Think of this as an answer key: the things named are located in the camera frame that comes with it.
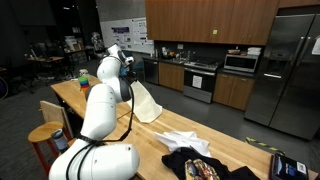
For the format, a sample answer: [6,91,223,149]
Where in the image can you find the cluttered background shelf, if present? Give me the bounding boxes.
[63,33,95,64]

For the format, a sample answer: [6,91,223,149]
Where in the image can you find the black yellow hazard tape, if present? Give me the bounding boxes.
[245,136,286,157]

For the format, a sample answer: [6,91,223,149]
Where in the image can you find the black box with blue label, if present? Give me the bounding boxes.
[269,153,309,180]

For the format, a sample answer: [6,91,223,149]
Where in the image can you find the grey water bottle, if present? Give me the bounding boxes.
[50,128,70,154]

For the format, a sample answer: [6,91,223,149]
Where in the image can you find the small wooden wall cabinet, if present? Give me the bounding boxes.
[278,0,320,9]

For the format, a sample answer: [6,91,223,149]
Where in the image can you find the white poster board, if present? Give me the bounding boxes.
[99,17,155,54]

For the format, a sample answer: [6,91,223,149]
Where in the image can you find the crumpled white cloth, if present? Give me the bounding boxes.
[153,130,213,158]

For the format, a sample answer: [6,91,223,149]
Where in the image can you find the stainless steel refrigerator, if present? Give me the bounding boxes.
[244,13,320,141]

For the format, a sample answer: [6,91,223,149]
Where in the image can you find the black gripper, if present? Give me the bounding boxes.
[123,68,138,84]

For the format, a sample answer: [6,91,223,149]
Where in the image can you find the white paper on oven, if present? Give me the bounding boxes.
[191,74,203,89]

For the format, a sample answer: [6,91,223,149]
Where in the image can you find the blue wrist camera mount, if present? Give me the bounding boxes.
[119,65,129,78]

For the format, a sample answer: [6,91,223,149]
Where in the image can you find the black printed shirt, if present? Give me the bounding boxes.
[161,147,261,180]

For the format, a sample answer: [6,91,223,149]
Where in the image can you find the cream canvas tote bag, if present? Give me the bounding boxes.
[128,79,164,124]

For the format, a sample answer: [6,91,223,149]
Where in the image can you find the dark dishwasher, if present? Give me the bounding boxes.
[143,58,160,85]

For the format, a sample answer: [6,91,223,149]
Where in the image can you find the white paper on refrigerator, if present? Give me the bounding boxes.
[311,36,320,56]

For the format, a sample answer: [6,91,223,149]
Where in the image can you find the background wooden desk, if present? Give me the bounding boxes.
[24,55,66,79]

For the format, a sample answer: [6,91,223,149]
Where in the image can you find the long wooden wall cabinet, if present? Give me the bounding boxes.
[144,0,280,46]

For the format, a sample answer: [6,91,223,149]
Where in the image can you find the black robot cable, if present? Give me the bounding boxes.
[64,74,136,180]

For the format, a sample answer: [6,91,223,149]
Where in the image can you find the wide wooden base cabinet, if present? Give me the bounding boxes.
[158,61,185,92]

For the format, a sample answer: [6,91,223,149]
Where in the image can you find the white stacked containers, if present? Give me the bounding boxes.
[247,46,263,56]

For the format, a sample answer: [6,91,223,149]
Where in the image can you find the stainless steel microwave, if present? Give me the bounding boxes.
[223,53,260,74]

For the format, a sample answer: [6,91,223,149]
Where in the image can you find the plywood board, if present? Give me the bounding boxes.
[39,99,74,139]

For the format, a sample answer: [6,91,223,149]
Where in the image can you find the narrow wooden base cabinet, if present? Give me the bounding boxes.
[212,72,256,112]

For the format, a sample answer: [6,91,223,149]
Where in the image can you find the wooden stool with red legs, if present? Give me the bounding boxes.
[27,120,73,178]

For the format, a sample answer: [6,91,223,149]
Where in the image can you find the stainless steel oven range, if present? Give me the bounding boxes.
[182,59,223,104]

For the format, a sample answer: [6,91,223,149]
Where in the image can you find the bright plastic cup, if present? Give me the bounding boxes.
[77,75,91,95]

